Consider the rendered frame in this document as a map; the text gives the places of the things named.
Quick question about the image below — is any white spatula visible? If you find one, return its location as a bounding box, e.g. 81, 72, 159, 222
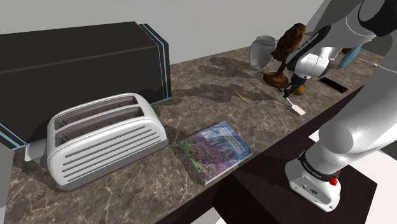
285, 96, 307, 116

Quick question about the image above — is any black flat rectangular phone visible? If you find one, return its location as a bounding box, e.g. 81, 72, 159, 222
319, 76, 349, 94

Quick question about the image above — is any brown bird sculpture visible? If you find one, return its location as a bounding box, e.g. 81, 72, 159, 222
263, 22, 307, 89

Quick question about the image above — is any grey glass vase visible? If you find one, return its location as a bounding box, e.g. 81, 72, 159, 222
249, 34, 277, 71

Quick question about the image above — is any yellow pencil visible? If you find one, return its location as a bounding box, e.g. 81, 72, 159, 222
234, 91, 249, 104

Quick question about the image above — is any silver cutlery piece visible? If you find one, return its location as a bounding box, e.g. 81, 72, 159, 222
356, 57, 379, 67

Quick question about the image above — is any book with flower cover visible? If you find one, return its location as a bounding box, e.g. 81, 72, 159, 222
179, 120, 254, 186

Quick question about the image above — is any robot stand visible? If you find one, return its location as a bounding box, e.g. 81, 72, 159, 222
212, 151, 379, 224

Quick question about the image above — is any white two-slot toaster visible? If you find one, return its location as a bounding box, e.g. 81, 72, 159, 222
24, 93, 169, 192

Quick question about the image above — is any large black box appliance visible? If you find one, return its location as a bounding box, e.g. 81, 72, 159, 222
0, 20, 172, 151

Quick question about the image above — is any blue handled tool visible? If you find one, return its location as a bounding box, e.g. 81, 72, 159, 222
337, 45, 363, 69

